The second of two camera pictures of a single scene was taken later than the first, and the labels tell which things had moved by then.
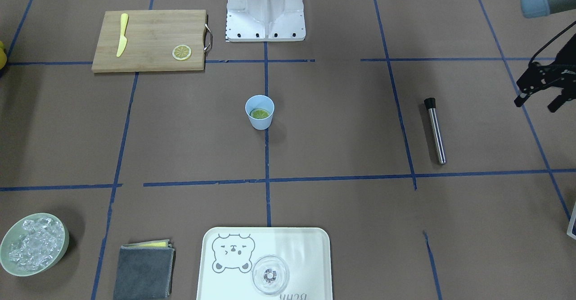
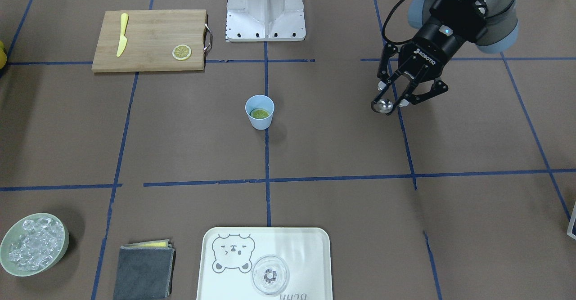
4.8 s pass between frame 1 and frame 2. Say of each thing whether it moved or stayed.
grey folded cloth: stayed
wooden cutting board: stayed
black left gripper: moved
